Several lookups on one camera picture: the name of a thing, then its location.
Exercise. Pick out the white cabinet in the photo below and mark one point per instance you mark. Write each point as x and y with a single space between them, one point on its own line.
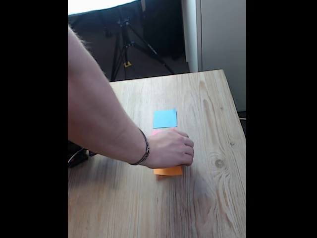
223 37

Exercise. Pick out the person's hand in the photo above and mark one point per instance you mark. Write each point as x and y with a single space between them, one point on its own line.
171 148

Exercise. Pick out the orange paper sheet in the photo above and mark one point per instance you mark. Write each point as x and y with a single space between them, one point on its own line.
168 171

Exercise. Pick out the blue paper sheet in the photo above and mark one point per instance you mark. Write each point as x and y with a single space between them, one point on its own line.
165 119

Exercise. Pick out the yellow tripod tag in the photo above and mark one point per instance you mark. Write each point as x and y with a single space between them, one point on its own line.
127 64

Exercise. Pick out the pink paper sheet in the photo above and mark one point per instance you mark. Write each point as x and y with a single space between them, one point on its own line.
155 132

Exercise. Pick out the bright white panel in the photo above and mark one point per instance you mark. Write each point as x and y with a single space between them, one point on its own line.
99 5

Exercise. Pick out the black tripod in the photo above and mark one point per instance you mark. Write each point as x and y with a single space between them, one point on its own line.
151 49

